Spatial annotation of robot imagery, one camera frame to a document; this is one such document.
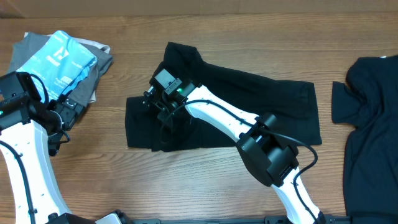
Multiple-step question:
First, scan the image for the folded dark grey shirt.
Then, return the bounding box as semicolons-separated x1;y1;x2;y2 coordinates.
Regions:
7;30;113;107

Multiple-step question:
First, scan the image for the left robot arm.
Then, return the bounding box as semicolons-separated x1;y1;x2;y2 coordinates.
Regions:
1;72;90;223

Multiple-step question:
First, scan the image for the pile of black clothes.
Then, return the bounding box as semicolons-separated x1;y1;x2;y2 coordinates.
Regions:
331;56;397;223

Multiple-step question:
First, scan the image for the folded light blue shirt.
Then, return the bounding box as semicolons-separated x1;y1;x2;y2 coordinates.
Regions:
17;30;97;100

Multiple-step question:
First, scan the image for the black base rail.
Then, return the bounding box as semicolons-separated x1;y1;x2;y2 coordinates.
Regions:
93;209;352;224

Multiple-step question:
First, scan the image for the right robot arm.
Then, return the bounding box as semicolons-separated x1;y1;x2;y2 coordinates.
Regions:
144;69;326;223

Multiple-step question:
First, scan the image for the black polo shirt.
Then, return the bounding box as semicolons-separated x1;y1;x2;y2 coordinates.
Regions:
125;42;322;152

